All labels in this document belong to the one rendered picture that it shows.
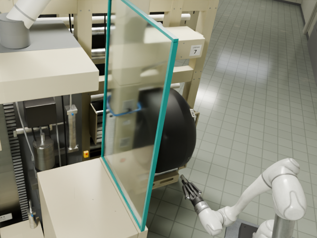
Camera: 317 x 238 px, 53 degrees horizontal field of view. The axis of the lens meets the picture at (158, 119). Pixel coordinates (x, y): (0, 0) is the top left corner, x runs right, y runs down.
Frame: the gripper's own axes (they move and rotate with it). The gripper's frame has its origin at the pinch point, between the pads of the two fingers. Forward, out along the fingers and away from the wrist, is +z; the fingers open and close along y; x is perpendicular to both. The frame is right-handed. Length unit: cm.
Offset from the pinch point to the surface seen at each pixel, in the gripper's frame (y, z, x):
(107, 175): 56, 3, -24
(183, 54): -19, 62, -57
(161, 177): 4.1, 17.4, 18.5
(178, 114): 1.0, 24.7, -38.2
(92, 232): 75, -28, -29
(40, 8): 74, 69, -90
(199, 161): -105, 82, 115
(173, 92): -4, 42, -41
